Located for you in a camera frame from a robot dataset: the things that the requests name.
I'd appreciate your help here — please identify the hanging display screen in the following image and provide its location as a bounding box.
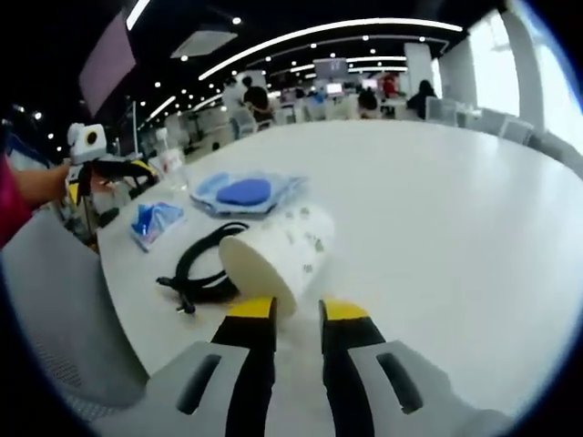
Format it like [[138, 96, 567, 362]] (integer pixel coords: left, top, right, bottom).
[[77, 11, 138, 118]]

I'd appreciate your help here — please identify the white mesh chair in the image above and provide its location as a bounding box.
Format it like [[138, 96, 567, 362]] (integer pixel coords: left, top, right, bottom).
[[498, 116, 535, 143], [425, 97, 459, 127]]

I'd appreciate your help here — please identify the grey mesh chair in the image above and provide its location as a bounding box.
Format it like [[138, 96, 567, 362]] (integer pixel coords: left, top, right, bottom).
[[0, 211, 154, 422]]

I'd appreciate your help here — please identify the large window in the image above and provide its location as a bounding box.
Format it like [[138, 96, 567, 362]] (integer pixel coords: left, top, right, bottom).
[[468, 8, 583, 154]]

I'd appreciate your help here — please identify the blue tissue pack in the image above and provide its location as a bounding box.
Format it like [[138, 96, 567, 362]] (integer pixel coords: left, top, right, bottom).
[[128, 200, 187, 253]]

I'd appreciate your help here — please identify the white printed paper cup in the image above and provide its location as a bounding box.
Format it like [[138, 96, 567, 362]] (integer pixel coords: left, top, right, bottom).
[[218, 203, 336, 318]]

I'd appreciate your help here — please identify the curved ceiling light strip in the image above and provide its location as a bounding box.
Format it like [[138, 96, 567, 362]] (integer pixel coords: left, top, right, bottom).
[[198, 17, 464, 82]]

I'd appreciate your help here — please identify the white table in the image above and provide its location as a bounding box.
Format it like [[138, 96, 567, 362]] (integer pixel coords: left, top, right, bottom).
[[95, 118, 583, 437]]

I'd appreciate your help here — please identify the ceiling air vent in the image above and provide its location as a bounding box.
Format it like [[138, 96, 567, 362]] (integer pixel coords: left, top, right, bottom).
[[170, 29, 240, 61]]

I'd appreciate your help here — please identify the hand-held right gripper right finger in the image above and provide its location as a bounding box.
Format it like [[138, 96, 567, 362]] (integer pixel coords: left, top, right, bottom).
[[317, 298, 461, 437]]

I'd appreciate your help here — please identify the black cable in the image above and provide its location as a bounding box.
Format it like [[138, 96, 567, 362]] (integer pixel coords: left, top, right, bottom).
[[156, 221, 251, 316]]

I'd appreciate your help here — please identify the blue pad plastic package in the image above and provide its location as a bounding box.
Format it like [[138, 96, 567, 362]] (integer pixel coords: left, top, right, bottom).
[[189, 171, 311, 217]]

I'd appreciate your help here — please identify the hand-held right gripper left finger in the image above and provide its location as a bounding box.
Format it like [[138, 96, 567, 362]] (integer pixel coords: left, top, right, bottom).
[[145, 295, 279, 437]]

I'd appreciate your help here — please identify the clear red label plastic bottle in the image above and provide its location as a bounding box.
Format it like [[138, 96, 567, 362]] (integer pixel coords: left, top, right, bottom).
[[158, 148, 190, 193]]

